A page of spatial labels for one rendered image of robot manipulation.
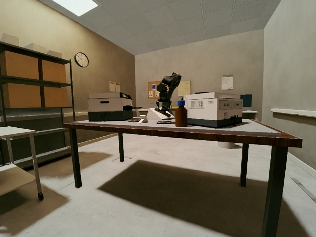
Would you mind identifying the brown bottle with blue cap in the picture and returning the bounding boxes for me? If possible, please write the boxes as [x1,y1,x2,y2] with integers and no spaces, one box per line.
[175,101,188,127]

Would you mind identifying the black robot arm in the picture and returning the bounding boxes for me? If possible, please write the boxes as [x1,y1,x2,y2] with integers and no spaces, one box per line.
[154,72,181,117]

